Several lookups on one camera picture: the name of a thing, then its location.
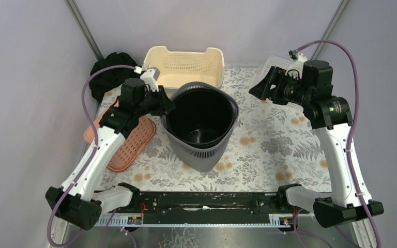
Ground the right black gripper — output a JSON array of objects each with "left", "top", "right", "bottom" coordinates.
[{"left": 248, "top": 66, "right": 311, "bottom": 107}]

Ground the white perforated shallow tray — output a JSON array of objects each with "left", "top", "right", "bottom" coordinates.
[{"left": 249, "top": 52, "right": 308, "bottom": 105}]

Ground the black plastic bucket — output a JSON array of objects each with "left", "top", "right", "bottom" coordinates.
[{"left": 165, "top": 88, "right": 237, "bottom": 149}]

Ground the grey slatted waste bin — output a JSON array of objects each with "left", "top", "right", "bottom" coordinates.
[{"left": 161, "top": 82, "right": 239, "bottom": 172}]

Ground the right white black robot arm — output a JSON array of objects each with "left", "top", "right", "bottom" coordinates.
[{"left": 249, "top": 60, "right": 384, "bottom": 228}]

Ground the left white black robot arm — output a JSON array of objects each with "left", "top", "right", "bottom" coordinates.
[{"left": 46, "top": 76, "right": 174, "bottom": 230}]

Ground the cream perforated plastic basket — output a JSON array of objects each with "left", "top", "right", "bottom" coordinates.
[{"left": 143, "top": 46, "right": 225, "bottom": 92}]

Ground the floral patterned table mat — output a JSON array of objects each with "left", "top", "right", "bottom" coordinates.
[{"left": 96, "top": 68, "right": 330, "bottom": 192}]

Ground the crumpled black cloth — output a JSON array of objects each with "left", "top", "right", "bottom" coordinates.
[{"left": 88, "top": 52, "right": 139, "bottom": 102}]

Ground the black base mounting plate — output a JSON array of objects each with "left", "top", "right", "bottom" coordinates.
[{"left": 116, "top": 191, "right": 299, "bottom": 227}]

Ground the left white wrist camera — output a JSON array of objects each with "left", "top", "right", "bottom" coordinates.
[{"left": 140, "top": 67, "right": 160, "bottom": 92}]

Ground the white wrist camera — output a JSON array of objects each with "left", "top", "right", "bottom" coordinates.
[
  {"left": 285, "top": 50, "right": 308, "bottom": 80},
  {"left": 140, "top": 67, "right": 160, "bottom": 92}
]

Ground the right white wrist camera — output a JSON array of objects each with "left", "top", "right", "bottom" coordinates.
[{"left": 285, "top": 50, "right": 308, "bottom": 80}]

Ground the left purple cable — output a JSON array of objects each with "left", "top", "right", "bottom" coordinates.
[{"left": 46, "top": 65, "right": 142, "bottom": 248}]

